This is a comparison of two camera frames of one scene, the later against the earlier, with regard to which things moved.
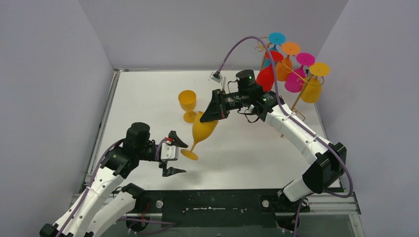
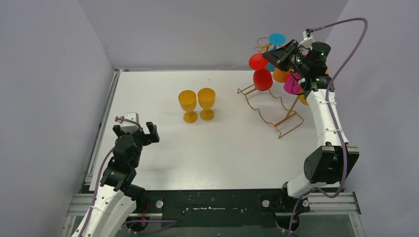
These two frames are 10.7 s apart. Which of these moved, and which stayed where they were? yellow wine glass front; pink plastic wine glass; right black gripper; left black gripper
Moved: left black gripper; right black gripper
Stayed: pink plastic wine glass; yellow wine glass front
